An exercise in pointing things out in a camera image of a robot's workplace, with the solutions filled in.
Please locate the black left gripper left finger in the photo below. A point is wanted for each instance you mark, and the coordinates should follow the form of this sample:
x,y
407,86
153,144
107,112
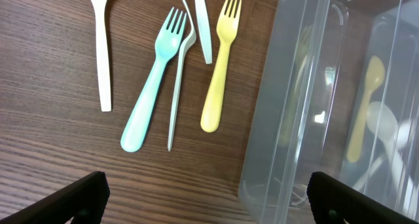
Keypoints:
x,y
81,202

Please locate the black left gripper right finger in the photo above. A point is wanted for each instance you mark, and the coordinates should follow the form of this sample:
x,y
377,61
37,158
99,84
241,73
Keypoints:
x,y
334,202

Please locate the white plastic spoon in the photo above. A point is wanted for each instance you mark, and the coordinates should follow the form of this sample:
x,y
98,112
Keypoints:
x,y
394,135

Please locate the yellow spoon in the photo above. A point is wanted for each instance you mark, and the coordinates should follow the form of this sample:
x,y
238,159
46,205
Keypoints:
x,y
374,78

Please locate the teal thick-handled fork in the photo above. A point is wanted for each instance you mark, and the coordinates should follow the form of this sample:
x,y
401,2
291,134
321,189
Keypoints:
x,y
166,47

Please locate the thin translucent white fork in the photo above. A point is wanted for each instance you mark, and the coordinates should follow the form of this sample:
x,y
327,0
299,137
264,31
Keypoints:
x,y
189,40

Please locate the cream fork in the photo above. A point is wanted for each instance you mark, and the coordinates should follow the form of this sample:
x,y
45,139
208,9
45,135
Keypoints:
x,y
102,56

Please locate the yellow thick-handled fork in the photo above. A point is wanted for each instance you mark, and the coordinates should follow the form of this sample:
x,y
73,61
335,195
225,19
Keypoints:
x,y
227,28

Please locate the white long plastic fork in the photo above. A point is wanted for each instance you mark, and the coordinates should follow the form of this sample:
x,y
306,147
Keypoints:
x,y
204,29

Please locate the clear right plastic container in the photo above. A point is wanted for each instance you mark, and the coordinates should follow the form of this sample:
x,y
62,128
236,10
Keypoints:
x,y
401,84

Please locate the clear plastic container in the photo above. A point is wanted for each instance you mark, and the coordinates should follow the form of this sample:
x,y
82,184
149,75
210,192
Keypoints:
x,y
309,97
401,84

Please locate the clear left plastic container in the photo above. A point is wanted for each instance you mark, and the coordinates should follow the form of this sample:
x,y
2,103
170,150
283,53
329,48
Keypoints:
x,y
309,97

